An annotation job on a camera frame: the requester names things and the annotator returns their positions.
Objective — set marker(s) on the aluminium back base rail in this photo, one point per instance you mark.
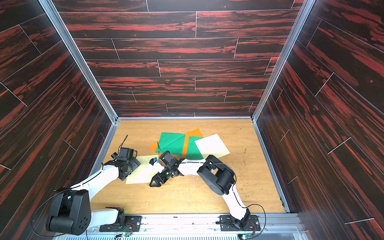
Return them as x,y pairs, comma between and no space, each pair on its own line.
180,118

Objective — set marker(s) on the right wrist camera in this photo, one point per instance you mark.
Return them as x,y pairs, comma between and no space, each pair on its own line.
153,161

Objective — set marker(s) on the aluminium corner post right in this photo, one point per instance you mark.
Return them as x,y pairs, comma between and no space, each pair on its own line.
292,38

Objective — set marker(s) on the aluminium corner post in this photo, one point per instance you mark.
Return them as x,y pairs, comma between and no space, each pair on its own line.
58,23
292,38

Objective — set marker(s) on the green paper sheet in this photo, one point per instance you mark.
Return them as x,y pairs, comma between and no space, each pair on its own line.
193,152
172,142

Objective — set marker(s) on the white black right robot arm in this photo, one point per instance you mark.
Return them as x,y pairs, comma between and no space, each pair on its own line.
219,177

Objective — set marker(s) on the aluminium right base rail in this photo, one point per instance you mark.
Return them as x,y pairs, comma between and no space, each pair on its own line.
272,169

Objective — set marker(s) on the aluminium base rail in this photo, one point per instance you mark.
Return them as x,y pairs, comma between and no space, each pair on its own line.
180,118
104,149
272,169

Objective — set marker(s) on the aluminium front frame rail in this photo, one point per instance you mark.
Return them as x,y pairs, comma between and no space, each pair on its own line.
272,226

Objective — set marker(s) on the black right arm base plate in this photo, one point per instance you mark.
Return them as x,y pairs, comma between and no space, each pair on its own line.
228,223

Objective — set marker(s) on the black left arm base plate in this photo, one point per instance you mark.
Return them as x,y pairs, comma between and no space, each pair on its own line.
128,224

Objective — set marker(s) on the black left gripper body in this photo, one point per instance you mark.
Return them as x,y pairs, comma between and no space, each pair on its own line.
132,166

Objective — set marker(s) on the pale yellow paper sheet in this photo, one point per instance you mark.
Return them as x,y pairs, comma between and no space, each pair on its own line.
145,172

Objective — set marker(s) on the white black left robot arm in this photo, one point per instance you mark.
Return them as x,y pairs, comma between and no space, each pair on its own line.
70,211

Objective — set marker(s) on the aluminium corner post left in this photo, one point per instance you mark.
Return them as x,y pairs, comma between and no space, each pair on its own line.
58,23

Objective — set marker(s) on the aluminium left base rail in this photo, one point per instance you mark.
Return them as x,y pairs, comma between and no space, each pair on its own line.
104,149

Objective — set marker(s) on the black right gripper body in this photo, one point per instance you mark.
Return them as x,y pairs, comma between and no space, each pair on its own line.
163,175

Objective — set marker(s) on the orange paper sheet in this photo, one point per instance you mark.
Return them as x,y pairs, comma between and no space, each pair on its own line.
193,133
154,147

